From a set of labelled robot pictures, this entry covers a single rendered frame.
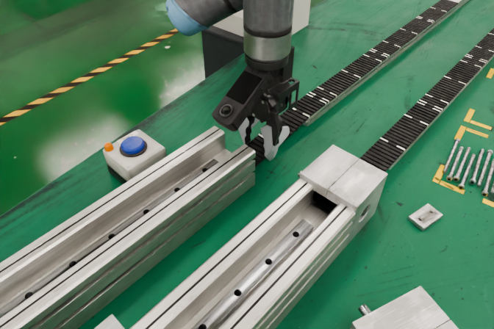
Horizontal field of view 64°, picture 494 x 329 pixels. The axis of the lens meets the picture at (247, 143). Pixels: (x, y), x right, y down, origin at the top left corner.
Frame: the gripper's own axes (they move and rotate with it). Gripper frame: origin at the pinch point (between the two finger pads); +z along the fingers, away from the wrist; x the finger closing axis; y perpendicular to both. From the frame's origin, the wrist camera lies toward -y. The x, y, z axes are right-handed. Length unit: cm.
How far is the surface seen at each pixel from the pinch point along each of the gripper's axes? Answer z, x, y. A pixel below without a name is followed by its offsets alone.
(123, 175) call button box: -2.0, 11.3, -21.9
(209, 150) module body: -5.1, 2.3, -9.6
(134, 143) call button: -5.9, 12.5, -17.8
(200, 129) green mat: 1.5, 14.0, -1.8
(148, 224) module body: -7.0, -4.1, -27.1
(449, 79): -2, -18, 47
